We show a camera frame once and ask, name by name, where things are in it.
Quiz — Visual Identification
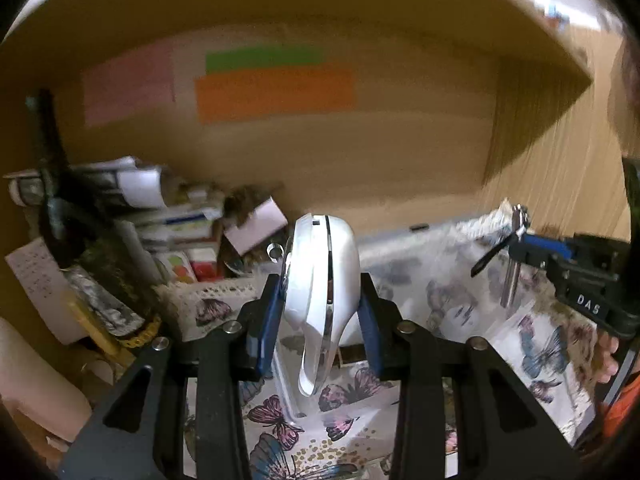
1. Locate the pile of books and papers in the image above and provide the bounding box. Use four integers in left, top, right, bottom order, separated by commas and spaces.
2, 156, 286, 286

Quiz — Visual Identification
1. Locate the wooden shelf unit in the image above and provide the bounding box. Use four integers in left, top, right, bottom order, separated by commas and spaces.
0, 0, 596, 241

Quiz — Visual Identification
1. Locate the butterfly print tablecloth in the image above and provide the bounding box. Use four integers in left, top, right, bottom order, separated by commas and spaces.
182, 199, 608, 480

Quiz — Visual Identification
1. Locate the white paper roll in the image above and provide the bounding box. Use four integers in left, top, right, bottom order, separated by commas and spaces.
0, 316, 95, 443

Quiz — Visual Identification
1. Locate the pink paper sheet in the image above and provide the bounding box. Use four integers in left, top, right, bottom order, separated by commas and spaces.
81, 42, 176, 128

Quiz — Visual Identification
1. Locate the green paper strip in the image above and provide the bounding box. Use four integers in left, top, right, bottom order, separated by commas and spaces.
205, 46, 326, 73

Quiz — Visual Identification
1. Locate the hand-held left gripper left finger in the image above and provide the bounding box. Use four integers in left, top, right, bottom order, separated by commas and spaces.
57, 272, 287, 480

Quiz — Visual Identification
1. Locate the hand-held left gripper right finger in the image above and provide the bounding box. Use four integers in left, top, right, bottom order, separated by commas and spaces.
357, 272, 585, 480

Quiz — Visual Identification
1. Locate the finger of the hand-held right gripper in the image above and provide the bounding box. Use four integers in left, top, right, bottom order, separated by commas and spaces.
512, 232, 574, 268

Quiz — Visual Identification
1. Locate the white handwritten paper sheet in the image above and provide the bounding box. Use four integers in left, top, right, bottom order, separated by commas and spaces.
4, 239, 88, 347

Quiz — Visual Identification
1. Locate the white plastic handheld device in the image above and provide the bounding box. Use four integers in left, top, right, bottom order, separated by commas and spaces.
282, 212, 362, 398

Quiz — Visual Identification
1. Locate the white lace cloth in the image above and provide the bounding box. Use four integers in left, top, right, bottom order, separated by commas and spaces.
159, 276, 273, 343

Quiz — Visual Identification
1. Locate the person's right hand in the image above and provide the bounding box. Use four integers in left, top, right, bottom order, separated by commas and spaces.
595, 332, 624, 386

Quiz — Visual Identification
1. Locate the orange paper sheet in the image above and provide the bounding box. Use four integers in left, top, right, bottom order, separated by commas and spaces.
194, 66, 357, 123

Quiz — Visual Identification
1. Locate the pink notepad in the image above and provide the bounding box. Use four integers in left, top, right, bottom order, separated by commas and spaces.
222, 196, 289, 257

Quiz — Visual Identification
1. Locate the person's right forearm orange sleeve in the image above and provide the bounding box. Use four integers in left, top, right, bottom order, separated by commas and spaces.
575, 350, 640, 461

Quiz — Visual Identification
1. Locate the silver metal tool black lever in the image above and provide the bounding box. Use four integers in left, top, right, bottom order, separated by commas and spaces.
470, 203, 532, 309

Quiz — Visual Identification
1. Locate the yellow chain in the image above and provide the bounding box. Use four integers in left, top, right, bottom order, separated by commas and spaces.
111, 316, 162, 350

